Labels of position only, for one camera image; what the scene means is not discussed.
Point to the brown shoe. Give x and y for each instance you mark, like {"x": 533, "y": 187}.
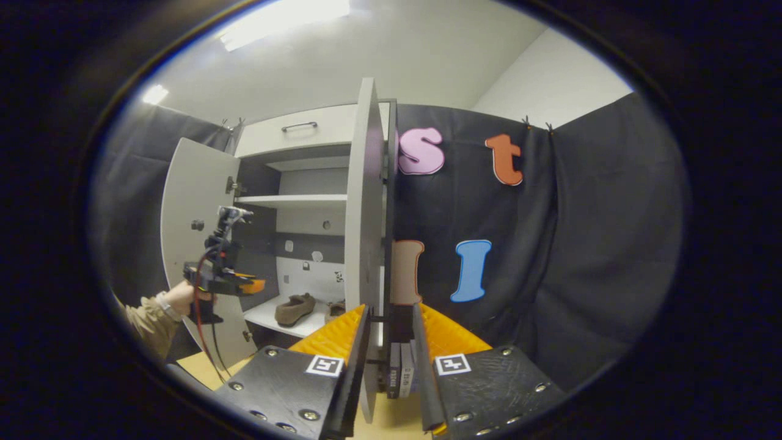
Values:
{"x": 335, "y": 311}
{"x": 293, "y": 311}

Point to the light wristband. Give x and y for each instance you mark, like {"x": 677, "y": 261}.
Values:
{"x": 169, "y": 307}

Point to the dark book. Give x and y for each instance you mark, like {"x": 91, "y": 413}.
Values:
{"x": 394, "y": 373}

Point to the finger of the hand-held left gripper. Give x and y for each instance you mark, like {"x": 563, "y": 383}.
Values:
{"x": 250, "y": 286}

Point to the grey shoe cabinet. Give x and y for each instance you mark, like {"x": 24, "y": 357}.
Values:
{"x": 293, "y": 198}

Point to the large ceiling light panel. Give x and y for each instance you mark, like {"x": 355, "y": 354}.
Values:
{"x": 281, "y": 21}

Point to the small ceiling light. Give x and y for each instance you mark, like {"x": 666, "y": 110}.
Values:
{"x": 155, "y": 94}

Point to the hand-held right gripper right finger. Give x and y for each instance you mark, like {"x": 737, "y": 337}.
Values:
{"x": 423, "y": 379}

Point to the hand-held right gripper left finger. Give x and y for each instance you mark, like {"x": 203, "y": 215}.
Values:
{"x": 354, "y": 379}

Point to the light-spined book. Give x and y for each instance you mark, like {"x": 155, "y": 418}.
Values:
{"x": 407, "y": 376}

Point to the grey door with camera sticker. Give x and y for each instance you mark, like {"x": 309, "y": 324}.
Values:
{"x": 183, "y": 201}

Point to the cream cabinet drawer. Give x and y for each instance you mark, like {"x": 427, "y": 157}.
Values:
{"x": 269, "y": 137}

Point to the grey door with headphones sticker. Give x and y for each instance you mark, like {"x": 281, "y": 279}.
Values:
{"x": 363, "y": 214}

